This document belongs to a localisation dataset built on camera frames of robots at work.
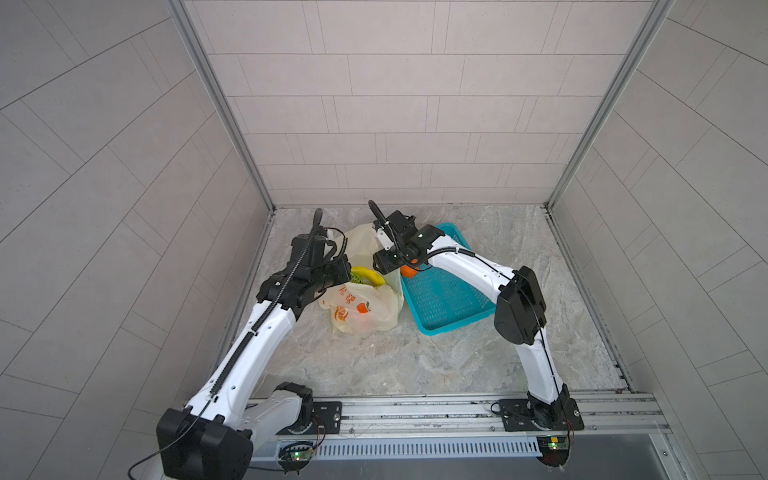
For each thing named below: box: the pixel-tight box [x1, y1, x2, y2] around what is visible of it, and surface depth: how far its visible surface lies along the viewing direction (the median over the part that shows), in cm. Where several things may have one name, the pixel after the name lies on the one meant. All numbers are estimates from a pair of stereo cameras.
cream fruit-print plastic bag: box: [319, 223, 404, 335], surface depth 79 cm
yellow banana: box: [351, 266, 386, 286], surface depth 95 cm
